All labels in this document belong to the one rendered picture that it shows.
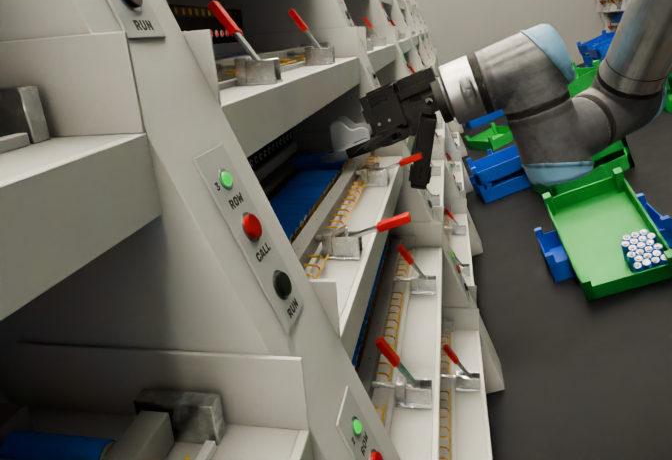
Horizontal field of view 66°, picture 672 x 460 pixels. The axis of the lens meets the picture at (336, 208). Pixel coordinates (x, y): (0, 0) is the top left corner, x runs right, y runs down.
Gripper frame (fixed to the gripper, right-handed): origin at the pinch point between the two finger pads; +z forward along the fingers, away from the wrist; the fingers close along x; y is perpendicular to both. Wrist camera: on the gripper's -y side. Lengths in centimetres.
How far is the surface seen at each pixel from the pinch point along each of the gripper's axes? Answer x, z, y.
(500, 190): -132, -20, -57
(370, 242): 26.4, -8.2, -6.5
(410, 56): -155, -5, 6
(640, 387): -7, -33, -60
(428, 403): 30.7, -8.0, -25.2
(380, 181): 4.0, -6.9, -5.4
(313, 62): 4.1, -4.8, 14.5
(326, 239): 30.6, -5.2, -3.2
